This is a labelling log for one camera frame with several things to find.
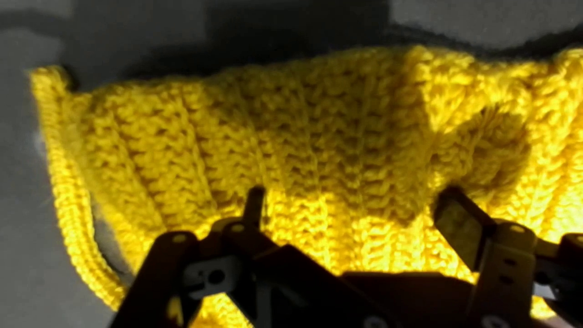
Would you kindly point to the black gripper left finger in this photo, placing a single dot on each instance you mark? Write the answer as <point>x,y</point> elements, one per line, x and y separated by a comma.
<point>183,272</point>

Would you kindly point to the yellow knitted cloth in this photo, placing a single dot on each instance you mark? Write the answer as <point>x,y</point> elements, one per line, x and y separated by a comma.
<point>352,150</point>

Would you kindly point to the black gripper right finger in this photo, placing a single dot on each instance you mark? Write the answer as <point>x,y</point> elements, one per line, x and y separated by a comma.
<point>513,265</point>

